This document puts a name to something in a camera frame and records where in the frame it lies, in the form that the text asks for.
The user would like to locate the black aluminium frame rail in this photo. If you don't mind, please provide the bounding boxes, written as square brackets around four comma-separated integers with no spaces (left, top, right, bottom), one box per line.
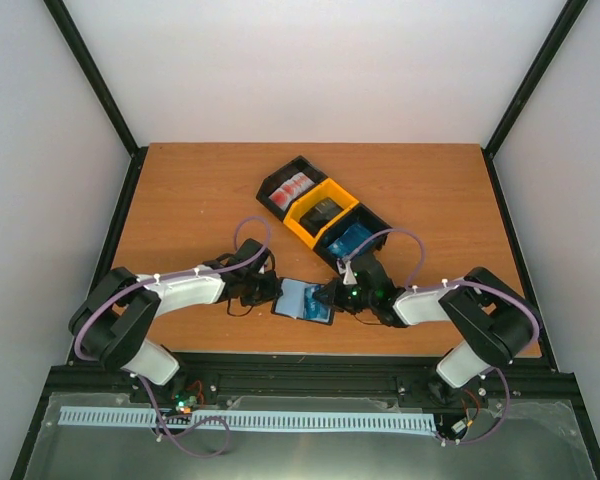
[43,352,580,403]

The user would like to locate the black bin with red cards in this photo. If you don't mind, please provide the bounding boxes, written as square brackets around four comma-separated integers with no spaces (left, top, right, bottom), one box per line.
[256,156,327,220]

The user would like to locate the yellow plastic bin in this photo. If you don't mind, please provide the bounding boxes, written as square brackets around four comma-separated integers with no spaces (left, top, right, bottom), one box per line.
[283,178,359,249]

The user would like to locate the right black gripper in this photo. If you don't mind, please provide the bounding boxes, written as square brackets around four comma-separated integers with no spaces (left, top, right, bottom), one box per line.
[312,277,376,316]

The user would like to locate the stack of red cards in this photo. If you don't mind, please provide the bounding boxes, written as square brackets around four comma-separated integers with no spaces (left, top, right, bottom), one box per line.
[269,172,315,210]

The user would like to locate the black bin with blue cards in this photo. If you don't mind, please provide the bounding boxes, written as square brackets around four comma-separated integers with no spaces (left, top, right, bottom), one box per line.
[313,204,391,273]

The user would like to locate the black card holders in bin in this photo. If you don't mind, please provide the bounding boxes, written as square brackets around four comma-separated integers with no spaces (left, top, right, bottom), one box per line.
[300,197,343,236]

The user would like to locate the stack of blue cards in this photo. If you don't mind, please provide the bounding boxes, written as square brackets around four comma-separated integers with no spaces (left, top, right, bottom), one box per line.
[327,222,372,259]

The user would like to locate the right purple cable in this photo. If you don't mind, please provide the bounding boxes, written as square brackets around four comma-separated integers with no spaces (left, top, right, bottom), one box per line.
[339,227,544,446]

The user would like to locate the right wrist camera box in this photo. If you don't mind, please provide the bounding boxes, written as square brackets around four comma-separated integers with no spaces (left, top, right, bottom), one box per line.
[351,252,392,290]

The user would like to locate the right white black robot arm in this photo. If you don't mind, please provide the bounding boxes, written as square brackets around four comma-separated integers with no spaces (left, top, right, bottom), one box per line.
[307,267,541,389]

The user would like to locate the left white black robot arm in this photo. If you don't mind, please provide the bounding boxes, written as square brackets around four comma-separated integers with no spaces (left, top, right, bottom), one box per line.
[69,255,281,403]

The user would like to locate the black leather card holder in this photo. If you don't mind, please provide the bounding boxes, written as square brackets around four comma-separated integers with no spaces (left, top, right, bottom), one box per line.
[271,278,335,326]

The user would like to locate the light blue slotted cable duct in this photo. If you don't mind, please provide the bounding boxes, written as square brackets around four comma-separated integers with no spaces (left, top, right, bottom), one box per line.
[57,406,436,436]

